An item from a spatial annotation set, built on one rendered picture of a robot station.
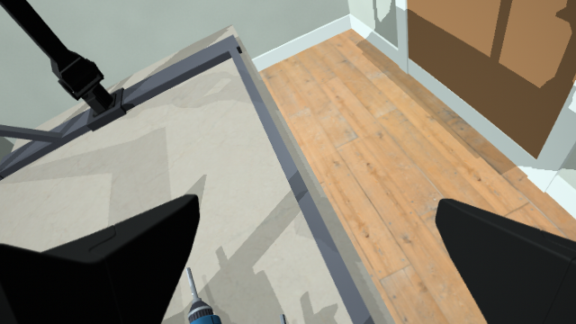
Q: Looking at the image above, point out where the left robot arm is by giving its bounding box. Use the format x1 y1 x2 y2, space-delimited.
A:
0 0 116 118

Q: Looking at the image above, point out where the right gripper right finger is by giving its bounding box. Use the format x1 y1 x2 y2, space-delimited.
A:
435 198 576 324

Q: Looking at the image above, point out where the blue cylindrical tool barrel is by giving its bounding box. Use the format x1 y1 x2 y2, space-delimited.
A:
186 267 221 324

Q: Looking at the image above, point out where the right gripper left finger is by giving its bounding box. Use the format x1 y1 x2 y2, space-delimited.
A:
0 194 200 324

